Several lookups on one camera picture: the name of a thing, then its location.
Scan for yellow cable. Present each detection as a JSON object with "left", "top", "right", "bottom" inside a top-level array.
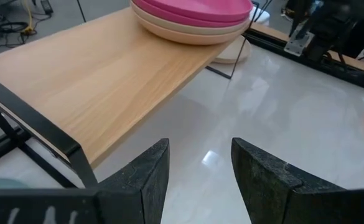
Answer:
[{"left": 21, "top": 0, "right": 36, "bottom": 35}]

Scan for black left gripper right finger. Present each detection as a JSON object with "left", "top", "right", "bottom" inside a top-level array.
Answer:
[{"left": 230, "top": 137, "right": 364, "bottom": 224}]

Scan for black power adapter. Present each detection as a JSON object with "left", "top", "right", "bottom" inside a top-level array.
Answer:
[{"left": 40, "top": 0, "right": 54, "bottom": 15}]

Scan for white glossy table mat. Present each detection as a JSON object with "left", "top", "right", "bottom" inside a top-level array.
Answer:
[{"left": 0, "top": 40, "right": 364, "bottom": 224}]

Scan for wooden shelf with black frame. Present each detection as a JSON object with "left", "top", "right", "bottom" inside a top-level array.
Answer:
[{"left": 0, "top": 1, "right": 260, "bottom": 189}]

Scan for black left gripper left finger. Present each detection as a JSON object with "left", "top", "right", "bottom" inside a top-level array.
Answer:
[{"left": 0, "top": 138, "right": 170, "bottom": 224}]

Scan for beige plate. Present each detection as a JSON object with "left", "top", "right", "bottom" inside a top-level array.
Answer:
[{"left": 129, "top": 0, "right": 251, "bottom": 35}]

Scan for teal plate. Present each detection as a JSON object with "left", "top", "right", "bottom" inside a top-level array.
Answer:
[{"left": 0, "top": 178, "right": 30, "bottom": 190}]

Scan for salmon pink plate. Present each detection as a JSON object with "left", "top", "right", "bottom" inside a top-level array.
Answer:
[{"left": 131, "top": 6, "right": 250, "bottom": 46}]

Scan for white rounded plastic object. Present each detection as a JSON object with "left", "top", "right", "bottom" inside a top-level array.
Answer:
[{"left": 249, "top": 5, "right": 271, "bottom": 26}]

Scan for black cable tangle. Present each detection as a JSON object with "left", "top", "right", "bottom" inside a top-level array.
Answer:
[{"left": 0, "top": 0, "right": 55, "bottom": 49}]

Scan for magenta plate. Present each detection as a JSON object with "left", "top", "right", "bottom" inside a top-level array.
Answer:
[
  {"left": 141, "top": 0, "right": 253, "bottom": 23},
  {"left": 131, "top": 0, "right": 251, "bottom": 29}
]

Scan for black cable with loop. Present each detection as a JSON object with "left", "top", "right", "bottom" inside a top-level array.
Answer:
[{"left": 75, "top": 0, "right": 88, "bottom": 23}]

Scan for light grey plate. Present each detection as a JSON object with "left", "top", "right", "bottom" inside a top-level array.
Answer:
[{"left": 212, "top": 34, "right": 253, "bottom": 65}]

